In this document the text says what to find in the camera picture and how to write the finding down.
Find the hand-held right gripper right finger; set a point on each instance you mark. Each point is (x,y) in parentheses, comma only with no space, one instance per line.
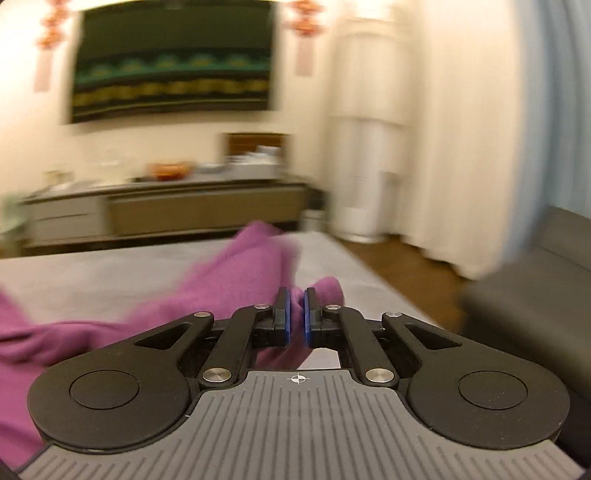
(308,323)

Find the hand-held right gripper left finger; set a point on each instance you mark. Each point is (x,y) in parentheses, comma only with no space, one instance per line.
(284,323)

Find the purple knit sweater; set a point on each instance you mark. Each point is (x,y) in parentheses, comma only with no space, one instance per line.
(221,281)

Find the long grey-brown sideboard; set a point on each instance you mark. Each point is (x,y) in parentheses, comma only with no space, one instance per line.
(184,207)

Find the brown wooden box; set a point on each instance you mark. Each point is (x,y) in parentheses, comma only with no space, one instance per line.
(254,141)

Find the fruit plate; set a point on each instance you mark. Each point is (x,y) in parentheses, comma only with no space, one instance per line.
(169,170)

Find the white standing air conditioner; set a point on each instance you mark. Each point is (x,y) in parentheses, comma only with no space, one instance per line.
(364,138)

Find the dark grey sofa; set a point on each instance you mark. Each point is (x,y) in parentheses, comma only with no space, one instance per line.
(531,286)

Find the cream curtain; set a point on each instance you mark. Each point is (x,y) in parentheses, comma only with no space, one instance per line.
(461,138)

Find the red knot decoration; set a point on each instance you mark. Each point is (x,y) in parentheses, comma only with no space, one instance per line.
(303,27)
(50,32)

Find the blue curtain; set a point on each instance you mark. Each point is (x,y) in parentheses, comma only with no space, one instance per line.
(558,101)

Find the wall-mounted television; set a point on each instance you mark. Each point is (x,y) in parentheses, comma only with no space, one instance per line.
(171,60)

